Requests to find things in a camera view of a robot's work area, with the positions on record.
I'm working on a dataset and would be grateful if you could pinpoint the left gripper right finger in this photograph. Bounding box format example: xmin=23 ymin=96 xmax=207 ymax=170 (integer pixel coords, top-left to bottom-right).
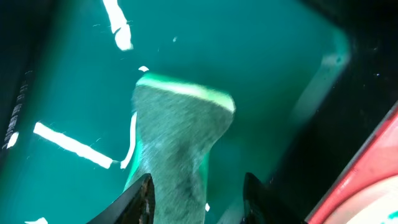
xmin=242 ymin=172 xmax=307 ymax=224

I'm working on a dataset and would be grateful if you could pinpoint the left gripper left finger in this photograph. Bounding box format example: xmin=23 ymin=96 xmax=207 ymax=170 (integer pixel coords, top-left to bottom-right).
xmin=88 ymin=174 xmax=155 ymax=224

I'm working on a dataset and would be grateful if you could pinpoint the green sponge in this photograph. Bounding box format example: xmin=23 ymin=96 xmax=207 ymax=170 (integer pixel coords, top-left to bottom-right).
xmin=126 ymin=72 xmax=236 ymax=224

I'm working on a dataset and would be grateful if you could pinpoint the white plate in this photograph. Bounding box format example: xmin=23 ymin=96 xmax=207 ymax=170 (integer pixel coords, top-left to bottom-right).
xmin=324 ymin=176 xmax=397 ymax=224

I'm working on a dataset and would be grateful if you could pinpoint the red plastic tray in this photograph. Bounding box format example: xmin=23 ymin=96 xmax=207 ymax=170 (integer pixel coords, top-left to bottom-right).
xmin=305 ymin=105 xmax=397 ymax=224

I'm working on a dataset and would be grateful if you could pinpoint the black tray with green water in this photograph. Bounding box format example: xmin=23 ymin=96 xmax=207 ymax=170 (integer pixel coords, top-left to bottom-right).
xmin=1 ymin=0 xmax=397 ymax=223

